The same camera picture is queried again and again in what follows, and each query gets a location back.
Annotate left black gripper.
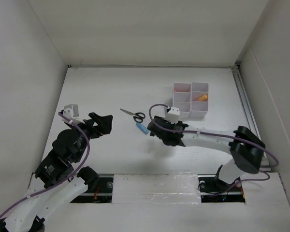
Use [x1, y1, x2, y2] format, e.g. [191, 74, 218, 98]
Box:
[69, 112, 113, 162]

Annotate white compartment container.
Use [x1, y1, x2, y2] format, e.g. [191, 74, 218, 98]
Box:
[189, 82, 209, 118]
[172, 83, 191, 119]

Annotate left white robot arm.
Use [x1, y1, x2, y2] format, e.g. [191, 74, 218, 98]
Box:
[0, 108, 113, 232]

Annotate black handled scissors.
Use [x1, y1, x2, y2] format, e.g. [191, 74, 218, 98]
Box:
[120, 108, 145, 123]

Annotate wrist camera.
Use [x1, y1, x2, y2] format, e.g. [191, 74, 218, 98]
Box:
[61, 104, 79, 121]
[164, 106, 180, 124]

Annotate aluminium side rail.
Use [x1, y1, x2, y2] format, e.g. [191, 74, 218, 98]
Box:
[232, 63, 271, 172]

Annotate left white compartment container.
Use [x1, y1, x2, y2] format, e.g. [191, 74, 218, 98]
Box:
[172, 83, 191, 119]

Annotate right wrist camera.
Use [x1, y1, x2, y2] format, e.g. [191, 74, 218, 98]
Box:
[164, 106, 180, 124]

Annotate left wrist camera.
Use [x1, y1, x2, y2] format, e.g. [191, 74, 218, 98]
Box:
[61, 104, 79, 121]

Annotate orange capped marker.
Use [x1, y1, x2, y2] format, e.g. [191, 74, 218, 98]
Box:
[195, 94, 208, 102]

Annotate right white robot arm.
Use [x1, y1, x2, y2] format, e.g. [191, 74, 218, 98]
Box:
[147, 116, 265, 194]

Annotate right white compartment container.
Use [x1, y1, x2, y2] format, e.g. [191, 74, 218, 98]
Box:
[189, 82, 209, 118]

